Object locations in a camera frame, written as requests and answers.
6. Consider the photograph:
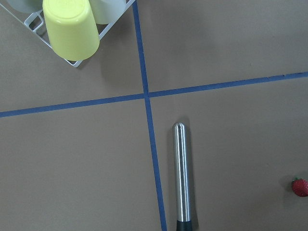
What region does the steel muddler black cap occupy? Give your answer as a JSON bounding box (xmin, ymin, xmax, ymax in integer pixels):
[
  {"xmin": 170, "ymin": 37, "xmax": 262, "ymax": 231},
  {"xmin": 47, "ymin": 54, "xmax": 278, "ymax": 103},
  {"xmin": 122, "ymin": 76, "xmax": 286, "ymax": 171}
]
[{"xmin": 173, "ymin": 122, "xmax": 193, "ymax": 231}]

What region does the red strawberry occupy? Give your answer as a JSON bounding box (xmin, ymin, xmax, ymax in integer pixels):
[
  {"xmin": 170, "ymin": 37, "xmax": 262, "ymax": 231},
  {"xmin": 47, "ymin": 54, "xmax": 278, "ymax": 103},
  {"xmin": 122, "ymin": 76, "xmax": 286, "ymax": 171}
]
[{"xmin": 292, "ymin": 178, "xmax": 308, "ymax": 197}]

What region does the white upturned cup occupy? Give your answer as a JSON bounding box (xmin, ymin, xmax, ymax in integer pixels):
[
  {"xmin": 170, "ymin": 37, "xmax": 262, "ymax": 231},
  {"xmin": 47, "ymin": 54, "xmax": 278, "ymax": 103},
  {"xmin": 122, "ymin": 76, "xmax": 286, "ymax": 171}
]
[{"xmin": 89, "ymin": 0, "xmax": 126, "ymax": 25}]

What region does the yellow upturned cup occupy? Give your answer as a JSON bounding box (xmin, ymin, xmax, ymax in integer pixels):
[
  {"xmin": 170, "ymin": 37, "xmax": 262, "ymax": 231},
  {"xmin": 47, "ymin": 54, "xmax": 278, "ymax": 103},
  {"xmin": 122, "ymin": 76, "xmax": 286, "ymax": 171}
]
[{"xmin": 42, "ymin": 0, "xmax": 100, "ymax": 61}]

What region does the green upturned cup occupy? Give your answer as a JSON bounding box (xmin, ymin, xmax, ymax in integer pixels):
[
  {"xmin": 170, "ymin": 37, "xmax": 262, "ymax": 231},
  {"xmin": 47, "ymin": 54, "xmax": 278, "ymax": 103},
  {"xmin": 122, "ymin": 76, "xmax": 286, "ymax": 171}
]
[{"xmin": 7, "ymin": 0, "xmax": 43, "ymax": 13}]

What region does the white wire cup rack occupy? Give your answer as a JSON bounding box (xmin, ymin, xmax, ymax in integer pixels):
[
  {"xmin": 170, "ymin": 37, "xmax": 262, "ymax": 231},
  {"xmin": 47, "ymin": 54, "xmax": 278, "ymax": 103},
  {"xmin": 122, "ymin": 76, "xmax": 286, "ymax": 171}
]
[{"xmin": 0, "ymin": 0, "xmax": 135, "ymax": 68}]

